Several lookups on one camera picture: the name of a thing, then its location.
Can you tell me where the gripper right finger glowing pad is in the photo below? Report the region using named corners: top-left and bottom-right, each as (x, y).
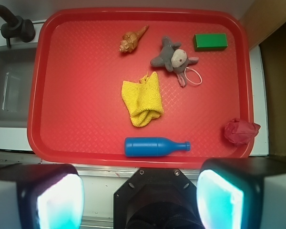
top-left (196, 157), bottom-right (286, 229)

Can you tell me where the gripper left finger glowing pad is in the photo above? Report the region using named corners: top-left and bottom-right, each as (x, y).
top-left (0, 164), bottom-right (84, 229)

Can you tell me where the green rectangular block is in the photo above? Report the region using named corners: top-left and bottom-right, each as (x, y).
top-left (193, 33), bottom-right (228, 52)

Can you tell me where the crumpled red paper ball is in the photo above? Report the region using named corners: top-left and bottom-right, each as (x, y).
top-left (224, 118), bottom-right (261, 147)

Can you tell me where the red plastic tray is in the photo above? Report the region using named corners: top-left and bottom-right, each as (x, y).
top-left (28, 8), bottom-right (254, 169)

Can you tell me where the grey toy sink basin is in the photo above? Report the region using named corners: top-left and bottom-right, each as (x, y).
top-left (0, 43), bottom-right (37, 128)

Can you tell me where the blue plastic bottle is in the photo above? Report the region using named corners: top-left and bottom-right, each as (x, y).
top-left (124, 137), bottom-right (191, 157)

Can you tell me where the yellow knitted cloth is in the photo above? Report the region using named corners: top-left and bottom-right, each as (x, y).
top-left (121, 72), bottom-right (164, 127)

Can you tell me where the grey plush toy animal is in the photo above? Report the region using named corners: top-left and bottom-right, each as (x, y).
top-left (150, 36), bottom-right (203, 87)

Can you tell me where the dark grey sink faucet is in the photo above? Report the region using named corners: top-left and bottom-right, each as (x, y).
top-left (0, 5), bottom-right (36, 48)

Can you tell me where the brown spiral seashell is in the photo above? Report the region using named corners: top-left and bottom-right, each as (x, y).
top-left (119, 25), bottom-right (149, 53)

